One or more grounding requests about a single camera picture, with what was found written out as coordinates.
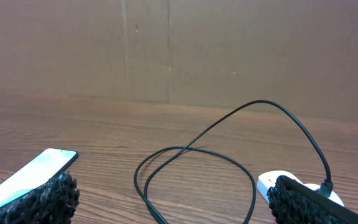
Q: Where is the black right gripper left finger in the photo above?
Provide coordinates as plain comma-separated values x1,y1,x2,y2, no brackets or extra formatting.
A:
0,172,80,224

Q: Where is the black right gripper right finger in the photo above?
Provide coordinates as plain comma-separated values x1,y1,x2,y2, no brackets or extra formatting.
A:
267,175,358,224

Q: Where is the Samsung Galaxy smartphone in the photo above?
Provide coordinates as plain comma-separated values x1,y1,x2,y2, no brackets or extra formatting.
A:
0,148,78,208

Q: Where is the white power strip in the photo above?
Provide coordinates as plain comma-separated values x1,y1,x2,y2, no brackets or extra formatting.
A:
256,170,345,208

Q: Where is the white charger plug adapter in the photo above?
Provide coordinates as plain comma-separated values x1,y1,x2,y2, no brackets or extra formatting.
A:
303,182,345,208

